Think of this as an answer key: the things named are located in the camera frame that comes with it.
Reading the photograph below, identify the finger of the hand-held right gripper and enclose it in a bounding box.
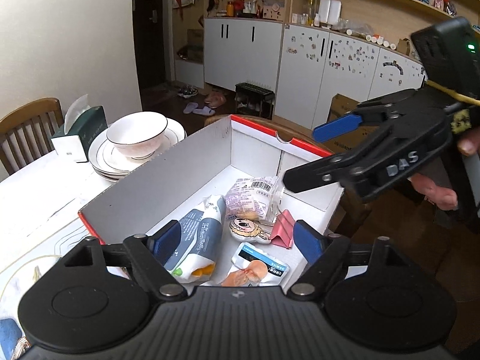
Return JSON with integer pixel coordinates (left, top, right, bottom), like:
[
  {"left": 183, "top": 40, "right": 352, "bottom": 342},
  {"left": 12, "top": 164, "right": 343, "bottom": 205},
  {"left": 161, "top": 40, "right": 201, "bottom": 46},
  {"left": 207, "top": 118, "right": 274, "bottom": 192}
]
[
  {"left": 283, "top": 127, "right": 392, "bottom": 194},
  {"left": 312, "top": 88, "right": 420, "bottom": 143}
]

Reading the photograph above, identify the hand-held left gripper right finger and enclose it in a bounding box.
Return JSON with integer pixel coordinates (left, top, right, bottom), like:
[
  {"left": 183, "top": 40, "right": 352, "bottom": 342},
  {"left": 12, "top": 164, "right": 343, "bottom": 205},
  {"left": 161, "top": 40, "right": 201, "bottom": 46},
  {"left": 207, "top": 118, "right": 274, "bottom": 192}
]
[{"left": 287, "top": 220, "right": 412, "bottom": 301}]

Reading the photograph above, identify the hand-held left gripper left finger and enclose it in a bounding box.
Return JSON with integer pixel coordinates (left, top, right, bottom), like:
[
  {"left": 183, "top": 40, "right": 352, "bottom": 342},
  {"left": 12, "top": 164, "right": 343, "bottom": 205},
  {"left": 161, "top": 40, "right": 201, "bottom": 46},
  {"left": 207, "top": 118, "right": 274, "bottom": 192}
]
[{"left": 63, "top": 220, "right": 187, "bottom": 302}]

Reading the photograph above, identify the pink binder clip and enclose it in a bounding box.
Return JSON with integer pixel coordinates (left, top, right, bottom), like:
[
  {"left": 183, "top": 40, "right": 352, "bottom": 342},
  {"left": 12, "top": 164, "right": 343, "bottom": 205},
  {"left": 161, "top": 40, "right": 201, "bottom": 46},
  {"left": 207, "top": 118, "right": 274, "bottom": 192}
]
[{"left": 269, "top": 209, "right": 297, "bottom": 250}]

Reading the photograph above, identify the grey and white bread packet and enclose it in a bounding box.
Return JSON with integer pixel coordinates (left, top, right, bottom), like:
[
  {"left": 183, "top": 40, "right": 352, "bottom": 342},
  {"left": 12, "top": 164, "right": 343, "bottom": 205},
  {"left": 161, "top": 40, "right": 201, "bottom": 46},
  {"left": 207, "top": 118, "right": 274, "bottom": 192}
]
[{"left": 165, "top": 194, "right": 227, "bottom": 285}]

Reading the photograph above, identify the white snack pouch orange print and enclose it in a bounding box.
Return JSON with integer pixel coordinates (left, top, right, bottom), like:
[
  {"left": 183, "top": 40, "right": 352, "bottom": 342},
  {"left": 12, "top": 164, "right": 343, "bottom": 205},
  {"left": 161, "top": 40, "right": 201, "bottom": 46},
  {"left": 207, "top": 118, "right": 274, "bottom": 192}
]
[{"left": 220, "top": 242, "right": 290, "bottom": 288}]

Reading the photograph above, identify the white plush toy keychain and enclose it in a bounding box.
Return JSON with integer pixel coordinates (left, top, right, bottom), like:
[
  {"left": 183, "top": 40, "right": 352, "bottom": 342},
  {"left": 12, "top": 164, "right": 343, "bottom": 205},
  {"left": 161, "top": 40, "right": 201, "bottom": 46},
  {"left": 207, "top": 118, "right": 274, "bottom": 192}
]
[{"left": 229, "top": 215, "right": 271, "bottom": 245}]

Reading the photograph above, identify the red cardboard box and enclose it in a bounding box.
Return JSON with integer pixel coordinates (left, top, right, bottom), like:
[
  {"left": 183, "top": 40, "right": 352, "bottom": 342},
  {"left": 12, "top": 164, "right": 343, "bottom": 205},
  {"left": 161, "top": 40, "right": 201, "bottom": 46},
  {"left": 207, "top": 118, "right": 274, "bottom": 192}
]
[{"left": 77, "top": 114, "right": 346, "bottom": 296}]

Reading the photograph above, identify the clear pink pastry packet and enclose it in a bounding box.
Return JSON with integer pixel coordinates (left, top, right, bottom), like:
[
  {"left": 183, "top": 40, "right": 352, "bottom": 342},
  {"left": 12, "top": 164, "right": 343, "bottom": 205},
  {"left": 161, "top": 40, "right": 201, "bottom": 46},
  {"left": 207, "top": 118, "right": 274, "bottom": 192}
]
[{"left": 224, "top": 175, "right": 286, "bottom": 226}]

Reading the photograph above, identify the white marble desktop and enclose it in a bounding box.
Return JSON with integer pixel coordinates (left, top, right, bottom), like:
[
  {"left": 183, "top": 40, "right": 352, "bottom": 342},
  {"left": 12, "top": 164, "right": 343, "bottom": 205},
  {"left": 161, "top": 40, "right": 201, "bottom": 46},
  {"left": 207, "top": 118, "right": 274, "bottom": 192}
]
[{"left": 0, "top": 146, "right": 133, "bottom": 360}]

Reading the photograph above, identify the person's right hand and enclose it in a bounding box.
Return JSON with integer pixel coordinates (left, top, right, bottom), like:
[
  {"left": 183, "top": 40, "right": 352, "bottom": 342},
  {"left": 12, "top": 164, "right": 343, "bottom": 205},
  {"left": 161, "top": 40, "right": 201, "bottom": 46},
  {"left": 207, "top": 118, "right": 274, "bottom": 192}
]
[{"left": 410, "top": 124, "right": 480, "bottom": 211}]

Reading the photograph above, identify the brown cardboard box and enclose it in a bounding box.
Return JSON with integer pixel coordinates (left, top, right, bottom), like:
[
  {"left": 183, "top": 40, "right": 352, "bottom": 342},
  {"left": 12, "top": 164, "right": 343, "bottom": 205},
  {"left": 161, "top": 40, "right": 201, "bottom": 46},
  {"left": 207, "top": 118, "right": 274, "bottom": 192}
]
[{"left": 328, "top": 93, "right": 380, "bottom": 151}]

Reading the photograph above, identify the wooden chair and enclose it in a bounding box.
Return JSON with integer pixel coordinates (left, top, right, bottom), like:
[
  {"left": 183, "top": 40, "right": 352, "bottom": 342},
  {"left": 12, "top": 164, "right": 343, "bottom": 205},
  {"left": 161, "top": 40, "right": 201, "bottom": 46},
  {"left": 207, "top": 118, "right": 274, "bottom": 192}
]
[
  {"left": 204, "top": 115, "right": 313, "bottom": 140},
  {"left": 0, "top": 98, "right": 65, "bottom": 176}
]

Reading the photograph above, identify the black shoe rack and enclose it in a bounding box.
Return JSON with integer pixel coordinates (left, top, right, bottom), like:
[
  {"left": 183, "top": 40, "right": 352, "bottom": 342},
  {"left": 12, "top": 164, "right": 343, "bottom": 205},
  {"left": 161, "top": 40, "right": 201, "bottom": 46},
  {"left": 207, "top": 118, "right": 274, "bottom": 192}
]
[{"left": 235, "top": 81, "right": 274, "bottom": 119}]

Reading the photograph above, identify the stack of white plates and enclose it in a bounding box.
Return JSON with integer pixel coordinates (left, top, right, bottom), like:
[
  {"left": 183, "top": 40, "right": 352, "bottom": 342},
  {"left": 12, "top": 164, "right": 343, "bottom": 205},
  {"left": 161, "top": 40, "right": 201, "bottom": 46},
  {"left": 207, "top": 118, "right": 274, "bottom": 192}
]
[{"left": 88, "top": 117, "right": 187, "bottom": 183}]

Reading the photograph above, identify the white porcelain bowl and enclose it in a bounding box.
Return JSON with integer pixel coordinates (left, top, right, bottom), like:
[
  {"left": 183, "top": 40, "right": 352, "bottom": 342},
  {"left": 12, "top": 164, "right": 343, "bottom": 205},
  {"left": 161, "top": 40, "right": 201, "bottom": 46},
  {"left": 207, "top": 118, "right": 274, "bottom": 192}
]
[{"left": 106, "top": 111, "right": 169, "bottom": 160}]

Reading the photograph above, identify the pair of pink slippers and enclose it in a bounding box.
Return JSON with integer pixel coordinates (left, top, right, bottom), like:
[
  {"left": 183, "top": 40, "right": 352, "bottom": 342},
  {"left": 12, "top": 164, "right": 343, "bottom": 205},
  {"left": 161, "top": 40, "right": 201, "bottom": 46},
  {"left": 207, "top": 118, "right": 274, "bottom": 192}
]
[{"left": 204, "top": 91, "right": 228, "bottom": 108}]

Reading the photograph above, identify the pair of lilac slippers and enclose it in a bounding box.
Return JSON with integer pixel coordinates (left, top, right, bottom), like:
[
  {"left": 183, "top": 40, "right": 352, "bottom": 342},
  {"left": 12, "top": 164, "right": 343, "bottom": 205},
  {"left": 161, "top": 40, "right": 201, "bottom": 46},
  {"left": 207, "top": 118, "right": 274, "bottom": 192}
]
[{"left": 182, "top": 101, "right": 217, "bottom": 117}]

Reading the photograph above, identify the green and white tissue box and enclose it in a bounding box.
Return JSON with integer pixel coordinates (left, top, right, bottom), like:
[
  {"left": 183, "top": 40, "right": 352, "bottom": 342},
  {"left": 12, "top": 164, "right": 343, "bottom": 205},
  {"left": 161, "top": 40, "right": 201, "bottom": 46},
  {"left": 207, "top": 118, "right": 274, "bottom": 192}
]
[{"left": 50, "top": 94, "right": 109, "bottom": 163}]

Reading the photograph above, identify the dark door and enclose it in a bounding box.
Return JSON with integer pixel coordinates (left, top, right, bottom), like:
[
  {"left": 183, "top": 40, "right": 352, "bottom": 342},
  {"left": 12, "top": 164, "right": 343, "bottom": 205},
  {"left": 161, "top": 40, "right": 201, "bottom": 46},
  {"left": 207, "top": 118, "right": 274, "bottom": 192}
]
[{"left": 133, "top": 0, "right": 174, "bottom": 96}]

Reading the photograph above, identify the wall cabinet unit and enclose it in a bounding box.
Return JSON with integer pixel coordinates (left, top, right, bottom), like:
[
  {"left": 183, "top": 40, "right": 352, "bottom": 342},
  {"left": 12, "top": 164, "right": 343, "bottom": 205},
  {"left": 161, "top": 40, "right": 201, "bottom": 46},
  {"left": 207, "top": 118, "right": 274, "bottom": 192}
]
[{"left": 170, "top": 0, "right": 480, "bottom": 133}]

